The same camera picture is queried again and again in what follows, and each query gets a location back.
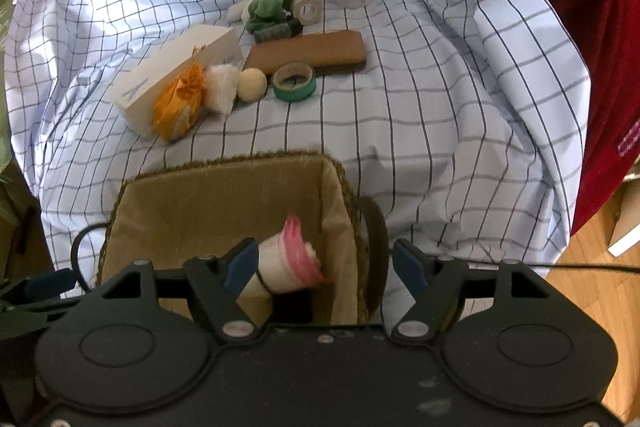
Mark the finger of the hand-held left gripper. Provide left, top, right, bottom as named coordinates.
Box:
left=0, top=270, right=81, bottom=315

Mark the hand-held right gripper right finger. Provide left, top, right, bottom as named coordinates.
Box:
left=391, top=238, right=554, bottom=343

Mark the brown flat case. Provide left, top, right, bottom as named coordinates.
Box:
left=243, top=29, right=368, bottom=78

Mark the orange drawstring pouch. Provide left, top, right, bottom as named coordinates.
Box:
left=152, top=47, right=207, bottom=143

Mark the white cardboard box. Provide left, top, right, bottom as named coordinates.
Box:
left=102, top=24, right=241, bottom=138

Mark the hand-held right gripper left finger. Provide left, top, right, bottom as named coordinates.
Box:
left=101, top=238, right=263, bottom=346

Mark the white board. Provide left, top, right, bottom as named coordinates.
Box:
left=607, top=186, right=640, bottom=258

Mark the beige tape roll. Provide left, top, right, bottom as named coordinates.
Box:
left=292, top=0, right=323, bottom=27

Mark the checked light blue cloth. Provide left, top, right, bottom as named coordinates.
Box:
left=5, top=0, right=594, bottom=308

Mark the white cotton wad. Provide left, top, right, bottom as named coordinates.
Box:
left=204, top=62, right=244, bottom=114

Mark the beige foam ball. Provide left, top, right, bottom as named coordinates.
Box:
left=236, top=68, right=270, bottom=102

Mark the white fluffy plush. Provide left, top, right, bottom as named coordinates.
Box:
left=227, top=0, right=286, bottom=26

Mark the black cable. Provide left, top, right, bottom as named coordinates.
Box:
left=69, top=224, right=111, bottom=291
left=467, top=258, right=640, bottom=274

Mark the green tape roll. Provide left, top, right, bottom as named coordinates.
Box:
left=272, top=61, right=319, bottom=103

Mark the green plush toy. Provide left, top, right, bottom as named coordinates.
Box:
left=244, top=0, right=296, bottom=33

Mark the dark red cloth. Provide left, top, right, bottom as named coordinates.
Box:
left=524, top=0, right=640, bottom=239

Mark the dark grey cylinder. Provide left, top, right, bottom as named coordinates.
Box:
left=253, top=20, right=305, bottom=44

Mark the white and pink cloth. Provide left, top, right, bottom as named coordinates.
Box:
left=251, top=214, right=332, bottom=296

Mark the woven basket with fabric lining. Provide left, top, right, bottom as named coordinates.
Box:
left=95, top=150, right=391, bottom=329

